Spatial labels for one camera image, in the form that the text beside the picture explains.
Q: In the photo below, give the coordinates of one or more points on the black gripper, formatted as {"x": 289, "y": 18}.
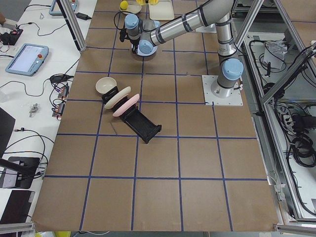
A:
{"x": 134, "y": 47}

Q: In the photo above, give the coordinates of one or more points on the blue plate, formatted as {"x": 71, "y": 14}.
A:
{"x": 139, "y": 53}

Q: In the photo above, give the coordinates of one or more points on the striped bread roll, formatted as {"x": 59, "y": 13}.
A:
{"x": 150, "y": 2}

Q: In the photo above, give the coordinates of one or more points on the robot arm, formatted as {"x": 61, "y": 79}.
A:
{"x": 166, "y": 60}

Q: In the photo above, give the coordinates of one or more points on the cream plate in rack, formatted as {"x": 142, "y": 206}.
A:
{"x": 112, "y": 100}

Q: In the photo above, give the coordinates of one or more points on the black plate rack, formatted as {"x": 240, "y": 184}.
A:
{"x": 139, "y": 123}

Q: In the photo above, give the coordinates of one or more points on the pink plate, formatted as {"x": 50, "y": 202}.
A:
{"x": 123, "y": 108}

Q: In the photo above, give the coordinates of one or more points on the cream shallow dish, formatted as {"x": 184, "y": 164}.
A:
{"x": 133, "y": 7}

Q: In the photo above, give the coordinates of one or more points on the yellow lemon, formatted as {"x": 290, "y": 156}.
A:
{"x": 123, "y": 5}

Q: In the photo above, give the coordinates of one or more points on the white rectangular tray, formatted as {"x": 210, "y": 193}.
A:
{"x": 163, "y": 10}

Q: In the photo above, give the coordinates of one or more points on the cream bowl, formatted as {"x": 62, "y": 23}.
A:
{"x": 103, "y": 85}

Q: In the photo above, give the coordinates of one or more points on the black power adapter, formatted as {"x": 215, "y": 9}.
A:
{"x": 83, "y": 16}

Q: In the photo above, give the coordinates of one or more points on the black monitor stand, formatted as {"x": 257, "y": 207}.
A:
{"x": 18, "y": 172}

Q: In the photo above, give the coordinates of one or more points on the aluminium frame post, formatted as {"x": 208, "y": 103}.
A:
{"x": 72, "y": 23}

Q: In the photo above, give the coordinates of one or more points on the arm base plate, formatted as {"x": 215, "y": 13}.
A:
{"x": 214, "y": 95}

